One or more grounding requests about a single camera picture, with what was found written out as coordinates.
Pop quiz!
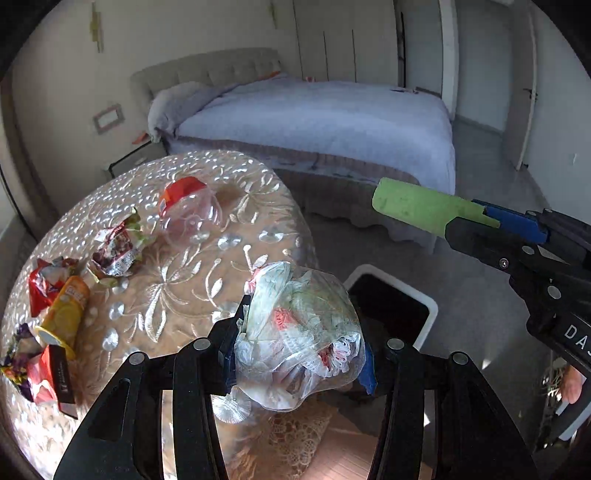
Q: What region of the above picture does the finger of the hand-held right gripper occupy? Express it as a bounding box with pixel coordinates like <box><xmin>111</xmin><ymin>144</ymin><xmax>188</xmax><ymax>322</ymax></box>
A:
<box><xmin>372</xmin><ymin>178</ymin><xmax>591</xmax><ymax>278</ymax></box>

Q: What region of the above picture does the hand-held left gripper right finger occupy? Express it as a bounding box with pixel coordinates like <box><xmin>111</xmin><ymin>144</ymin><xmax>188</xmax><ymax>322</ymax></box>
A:
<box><xmin>356</xmin><ymin>318</ymin><xmax>540</xmax><ymax>480</ymax></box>

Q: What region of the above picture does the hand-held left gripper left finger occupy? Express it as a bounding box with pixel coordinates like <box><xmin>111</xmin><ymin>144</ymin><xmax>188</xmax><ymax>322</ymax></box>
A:
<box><xmin>53</xmin><ymin>294</ymin><xmax>253</xmax><ymax>480</ymax></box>

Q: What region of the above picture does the white trash bin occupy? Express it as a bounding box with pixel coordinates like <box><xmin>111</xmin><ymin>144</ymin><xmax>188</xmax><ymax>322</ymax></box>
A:
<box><xmin>344</xmin><ymin>264</ymin><xmax>438</xmax><ymax>354</ymax></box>

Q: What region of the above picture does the clear plastic bag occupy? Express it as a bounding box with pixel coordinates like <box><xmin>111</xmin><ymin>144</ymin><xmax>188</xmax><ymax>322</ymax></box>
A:
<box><xmin>234</xmin><ymin>261</ymin><xmax>366</xmax><ymax>412</ymax></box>

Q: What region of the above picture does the person's right hand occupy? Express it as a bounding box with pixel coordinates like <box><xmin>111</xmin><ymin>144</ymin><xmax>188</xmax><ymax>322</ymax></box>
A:
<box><xmin>560</xmin><ymin>364</ymin><xmax>587</xmax><ymax>404</ymax></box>

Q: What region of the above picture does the embroidered beige tablecloth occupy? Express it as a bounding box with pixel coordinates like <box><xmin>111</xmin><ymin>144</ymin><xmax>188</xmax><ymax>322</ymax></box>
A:
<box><xmin>0</xmin><ymin>148</ymin><xmax>320</xmax><ymax>480</ymax></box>

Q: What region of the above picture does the lace floor rug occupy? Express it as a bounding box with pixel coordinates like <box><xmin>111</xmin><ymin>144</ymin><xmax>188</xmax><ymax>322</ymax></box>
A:
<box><xmin>249</xmin><ymin>401</ymin><xmax>343</xmax><ymax>480</ymax></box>

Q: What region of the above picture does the bed with pale blue bedspread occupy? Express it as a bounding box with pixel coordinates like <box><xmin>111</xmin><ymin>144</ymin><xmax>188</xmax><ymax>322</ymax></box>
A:
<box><xmin>131</xmin><ymin>47</ymin><xmax>458</xmax><ymax>254</ymax></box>

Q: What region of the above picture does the white door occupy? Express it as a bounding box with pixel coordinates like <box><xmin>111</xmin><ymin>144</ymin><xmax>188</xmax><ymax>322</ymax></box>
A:
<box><xmin>502</xmin><ymin>8</ymin><xmax>540</xmax><ymax>172</ymax></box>

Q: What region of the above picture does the crumpled red white snack wrapper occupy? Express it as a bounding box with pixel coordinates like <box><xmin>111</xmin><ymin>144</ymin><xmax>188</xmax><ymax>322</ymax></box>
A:
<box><xmin>87</xmin><ymin>207</ymin><xmax>157</xmax><ymax>288</ymax></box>

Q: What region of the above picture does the clear bottle with red label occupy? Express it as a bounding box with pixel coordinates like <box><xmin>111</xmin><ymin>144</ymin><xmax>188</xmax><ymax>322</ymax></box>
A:
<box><xmin>158</xmin><ymin>176</ymin><xmax>228</xmax><ymax>248</ymax></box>

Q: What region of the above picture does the red and black box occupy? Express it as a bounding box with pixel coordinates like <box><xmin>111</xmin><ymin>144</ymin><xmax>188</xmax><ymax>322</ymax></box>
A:
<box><xmin>38</xmin><ymin>344</ymin><xmax>80</xmax><ymax>420</ymax></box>

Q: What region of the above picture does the yellow snack tube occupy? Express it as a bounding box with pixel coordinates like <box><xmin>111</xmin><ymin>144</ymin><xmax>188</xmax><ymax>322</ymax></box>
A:
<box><xmin>34</xmin><ymin>275</ymin><xmax>91</xmax><ymax>360</ymax></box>

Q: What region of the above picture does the white wardrobe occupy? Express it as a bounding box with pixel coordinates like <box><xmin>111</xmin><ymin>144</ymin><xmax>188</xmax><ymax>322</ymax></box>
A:
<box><xmin>272</xmin><ymin>0</ymin><xmax>403</xmax><ymax>88</ymax></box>

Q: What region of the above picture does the red snack bag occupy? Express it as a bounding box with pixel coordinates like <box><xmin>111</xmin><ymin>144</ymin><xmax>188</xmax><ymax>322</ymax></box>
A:
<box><xmin>28</xmin><ymin>256</ymin><xmax>80</xmax><ymax>319</ymax></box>

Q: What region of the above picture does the purple crumpled wrapper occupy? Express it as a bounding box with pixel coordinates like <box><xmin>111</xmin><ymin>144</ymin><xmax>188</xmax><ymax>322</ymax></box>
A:
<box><xmin>0</xmin><ymin>323</ymin><xmax>47</xmax><ymax>403</ymax></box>

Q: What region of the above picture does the dark nightstand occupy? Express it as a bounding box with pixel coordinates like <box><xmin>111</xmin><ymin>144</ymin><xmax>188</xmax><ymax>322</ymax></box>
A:
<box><xmin>108</xmin><ymin>138</ymin><xmax>168</xmax><ymax>179</ymax></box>

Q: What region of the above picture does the grey padded headboard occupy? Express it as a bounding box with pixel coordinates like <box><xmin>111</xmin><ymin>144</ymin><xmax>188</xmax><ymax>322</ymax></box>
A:
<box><xmin>131</xmin><ymin>47</ymin><xmax>283</xmax><ymax>101</ymax></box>

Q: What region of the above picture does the grey fluffy blanket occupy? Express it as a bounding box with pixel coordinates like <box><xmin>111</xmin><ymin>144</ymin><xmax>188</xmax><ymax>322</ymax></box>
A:
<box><xmin>148</xmin><ymin>82</ymin><xmax>234</xmax><ymax>143</ymax></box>

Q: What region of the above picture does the wall switch plate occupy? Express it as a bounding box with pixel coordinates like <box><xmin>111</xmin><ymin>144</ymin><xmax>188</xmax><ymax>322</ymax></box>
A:
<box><xmin>93</xmin><ymin>104</ymin><xmax>125</xmax><ymax>136</ymax></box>

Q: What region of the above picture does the gold wall ornament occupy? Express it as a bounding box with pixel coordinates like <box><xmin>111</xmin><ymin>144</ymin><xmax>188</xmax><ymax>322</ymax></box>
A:
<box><xmin>90</xmin><ymin>4</ymin><xmax>105</xmax><ymax>54</ymax></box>

